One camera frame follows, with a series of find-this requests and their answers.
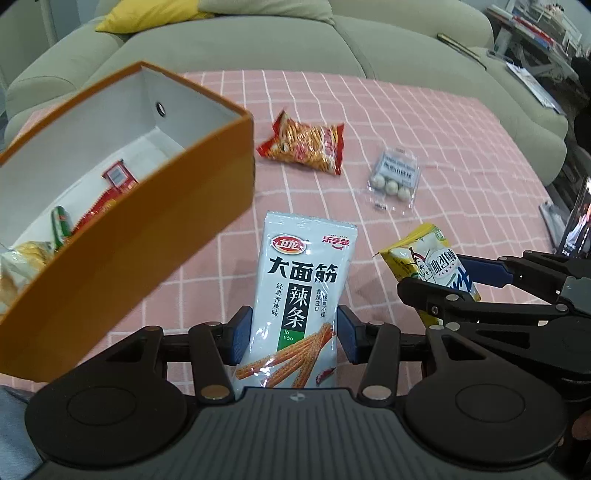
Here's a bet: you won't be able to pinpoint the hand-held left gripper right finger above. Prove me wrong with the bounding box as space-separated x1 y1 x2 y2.
336 305 488 401

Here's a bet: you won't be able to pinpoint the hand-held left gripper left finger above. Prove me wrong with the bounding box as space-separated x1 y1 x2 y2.
108 305 254 401

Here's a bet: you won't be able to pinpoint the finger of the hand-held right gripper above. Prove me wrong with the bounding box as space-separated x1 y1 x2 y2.
461 250 575 296
397 275 570 329

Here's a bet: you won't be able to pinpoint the yellow white drink packet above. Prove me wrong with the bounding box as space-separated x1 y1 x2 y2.
373 223 482 329

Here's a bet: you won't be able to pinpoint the white spicy strip packet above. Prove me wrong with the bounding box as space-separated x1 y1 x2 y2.
233 210 358 402

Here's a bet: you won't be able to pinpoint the orange cardboard box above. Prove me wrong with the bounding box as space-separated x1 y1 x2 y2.
0 61 256 383

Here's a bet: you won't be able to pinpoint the red snack packet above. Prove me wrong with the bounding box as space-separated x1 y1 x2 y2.
69 158 140 232

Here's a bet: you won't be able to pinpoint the small green snack packet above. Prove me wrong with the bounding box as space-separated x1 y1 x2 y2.
50 205 75 254

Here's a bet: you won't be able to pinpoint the yellow white bread packet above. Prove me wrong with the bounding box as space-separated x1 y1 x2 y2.
0 240 57 315

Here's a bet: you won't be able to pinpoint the tablet screen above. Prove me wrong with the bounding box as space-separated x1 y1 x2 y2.
556 175 591 259

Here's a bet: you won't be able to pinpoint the clear packet of white balls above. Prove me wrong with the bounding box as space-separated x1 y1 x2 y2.
367 147 421 214

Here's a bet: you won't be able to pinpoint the magazines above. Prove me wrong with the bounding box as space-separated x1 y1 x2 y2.
505 60 566 116

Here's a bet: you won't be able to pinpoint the red pretzel stick packet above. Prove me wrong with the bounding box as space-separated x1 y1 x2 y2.
256 109 346 176

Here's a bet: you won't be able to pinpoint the dark book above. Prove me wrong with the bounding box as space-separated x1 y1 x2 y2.
436 32 488 70

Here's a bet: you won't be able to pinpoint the pink checked tablecloth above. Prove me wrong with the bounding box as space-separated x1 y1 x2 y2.
0 69 561 398

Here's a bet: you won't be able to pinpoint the grey blue cloth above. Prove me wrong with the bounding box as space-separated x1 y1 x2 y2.
0 385 43 480

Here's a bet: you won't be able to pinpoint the side shelf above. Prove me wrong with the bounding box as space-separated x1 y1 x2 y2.
485 0 591 70

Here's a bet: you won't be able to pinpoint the beige sofa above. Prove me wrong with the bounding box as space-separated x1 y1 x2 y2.
4 0 568 185

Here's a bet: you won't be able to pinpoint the beige cushion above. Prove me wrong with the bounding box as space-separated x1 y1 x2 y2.
198 0 335 26

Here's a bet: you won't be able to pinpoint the yellow cushion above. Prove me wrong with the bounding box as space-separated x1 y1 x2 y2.
95 0 215 34

